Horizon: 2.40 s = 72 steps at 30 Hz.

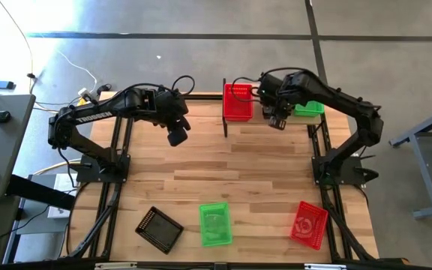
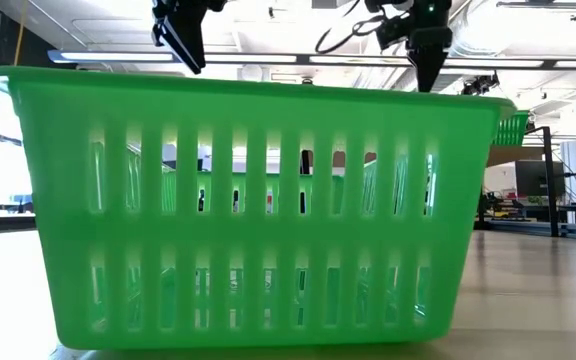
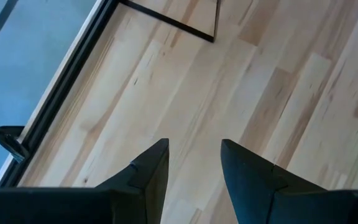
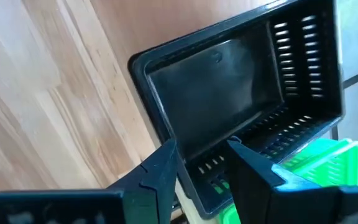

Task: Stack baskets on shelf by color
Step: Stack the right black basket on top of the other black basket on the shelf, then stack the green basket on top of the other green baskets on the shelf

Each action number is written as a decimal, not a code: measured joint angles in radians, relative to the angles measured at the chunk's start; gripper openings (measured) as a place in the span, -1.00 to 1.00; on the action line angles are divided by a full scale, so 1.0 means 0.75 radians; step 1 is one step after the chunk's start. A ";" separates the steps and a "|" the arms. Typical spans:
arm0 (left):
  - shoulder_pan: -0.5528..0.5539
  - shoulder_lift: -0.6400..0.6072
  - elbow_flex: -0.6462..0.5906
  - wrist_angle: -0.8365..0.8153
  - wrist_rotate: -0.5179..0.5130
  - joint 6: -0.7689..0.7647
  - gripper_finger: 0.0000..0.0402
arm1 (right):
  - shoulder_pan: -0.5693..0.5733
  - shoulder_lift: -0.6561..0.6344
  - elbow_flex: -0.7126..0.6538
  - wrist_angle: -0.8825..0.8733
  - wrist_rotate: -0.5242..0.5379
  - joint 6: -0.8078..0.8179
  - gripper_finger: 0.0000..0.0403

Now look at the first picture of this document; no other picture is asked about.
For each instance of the white box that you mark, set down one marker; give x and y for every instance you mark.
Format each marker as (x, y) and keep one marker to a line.
(66, 182)

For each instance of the black plug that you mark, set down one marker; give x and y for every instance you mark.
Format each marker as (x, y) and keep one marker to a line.
(103, 89)

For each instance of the small black desk device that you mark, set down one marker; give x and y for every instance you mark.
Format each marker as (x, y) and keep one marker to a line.
(0, 117)

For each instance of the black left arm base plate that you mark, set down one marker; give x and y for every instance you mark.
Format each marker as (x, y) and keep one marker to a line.
(88, 174)

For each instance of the black aluminium extrusion frame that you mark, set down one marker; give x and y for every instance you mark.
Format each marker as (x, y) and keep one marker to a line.
(335, 243)

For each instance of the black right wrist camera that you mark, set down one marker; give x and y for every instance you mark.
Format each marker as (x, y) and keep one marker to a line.
(278, 123)

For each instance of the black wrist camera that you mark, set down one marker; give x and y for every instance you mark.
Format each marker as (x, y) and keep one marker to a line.
(278, 123)
(178, 137)

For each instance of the black desk beam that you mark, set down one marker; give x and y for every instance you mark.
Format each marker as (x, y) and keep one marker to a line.
(39, 192)

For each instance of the red slotted plastic basket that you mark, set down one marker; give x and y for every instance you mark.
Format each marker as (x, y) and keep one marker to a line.
(238, 105)

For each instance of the grey lower panel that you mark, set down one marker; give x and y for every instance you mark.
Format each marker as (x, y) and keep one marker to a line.
(36, 221)

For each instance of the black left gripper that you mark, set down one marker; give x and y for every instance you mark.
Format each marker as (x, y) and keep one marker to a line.
(171, 108)

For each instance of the silver metal bracket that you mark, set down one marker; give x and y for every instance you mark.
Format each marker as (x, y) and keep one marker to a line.
(116, 266)
(324, 267)

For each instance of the red basket with white print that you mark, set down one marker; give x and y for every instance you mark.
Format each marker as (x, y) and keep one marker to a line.
(308, 225)

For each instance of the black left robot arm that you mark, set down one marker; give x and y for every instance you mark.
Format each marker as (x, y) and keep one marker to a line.
(92, 116)

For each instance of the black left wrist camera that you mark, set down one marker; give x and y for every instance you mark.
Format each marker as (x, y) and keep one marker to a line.
(178, 137)

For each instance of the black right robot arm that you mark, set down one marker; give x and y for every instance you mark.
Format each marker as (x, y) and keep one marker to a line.
(336, 97)

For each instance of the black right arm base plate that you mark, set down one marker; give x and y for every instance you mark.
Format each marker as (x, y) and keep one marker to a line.
(319, 178)

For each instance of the white power adapter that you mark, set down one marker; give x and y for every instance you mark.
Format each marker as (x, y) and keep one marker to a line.
(83, 92)

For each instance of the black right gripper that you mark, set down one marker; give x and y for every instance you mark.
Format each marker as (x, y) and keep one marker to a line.
(274, 95)

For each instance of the grey desk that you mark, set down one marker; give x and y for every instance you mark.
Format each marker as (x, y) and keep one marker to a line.
(6, 150)

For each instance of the green slotted plastic basket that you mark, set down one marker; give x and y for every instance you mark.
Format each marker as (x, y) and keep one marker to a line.
(309, 106)
(216, 225)
(308, 114)

